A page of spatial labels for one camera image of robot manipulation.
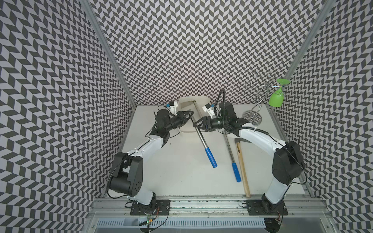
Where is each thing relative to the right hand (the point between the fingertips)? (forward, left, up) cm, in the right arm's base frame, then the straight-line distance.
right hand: (196, 128), depth 77 cm
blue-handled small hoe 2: (-19, -24, -22) cm, 38 cm away
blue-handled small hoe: (-10, -6, -6) cm, 13 cm away
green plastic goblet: (+21, -51, 0) cm, 55 cm away
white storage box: (+9, -3, +7) cm, 12 cm away
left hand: (+8, +1, +3) cm, 8 cm away
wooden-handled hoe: (-22, -28, -23) cm, 42 cm away
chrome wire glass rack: (+24, -44, -20) cm, 54 cm away
